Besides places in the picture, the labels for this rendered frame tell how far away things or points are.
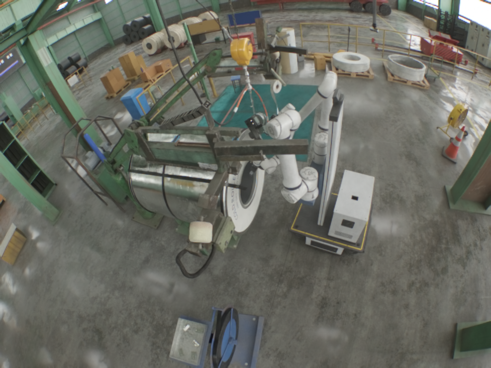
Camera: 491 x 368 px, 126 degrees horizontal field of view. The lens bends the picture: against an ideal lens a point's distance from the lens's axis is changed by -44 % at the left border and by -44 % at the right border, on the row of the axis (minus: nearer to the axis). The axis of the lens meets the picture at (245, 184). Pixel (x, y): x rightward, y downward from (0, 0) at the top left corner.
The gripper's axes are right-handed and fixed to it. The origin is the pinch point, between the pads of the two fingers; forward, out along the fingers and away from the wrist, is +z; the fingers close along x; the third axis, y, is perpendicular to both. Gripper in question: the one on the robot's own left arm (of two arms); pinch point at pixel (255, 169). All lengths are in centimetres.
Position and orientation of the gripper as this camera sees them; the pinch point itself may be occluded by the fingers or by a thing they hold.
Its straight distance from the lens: 221.3
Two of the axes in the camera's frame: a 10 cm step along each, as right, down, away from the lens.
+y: -8.2, -5.5, 1.4
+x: -5.6, 7.6, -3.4
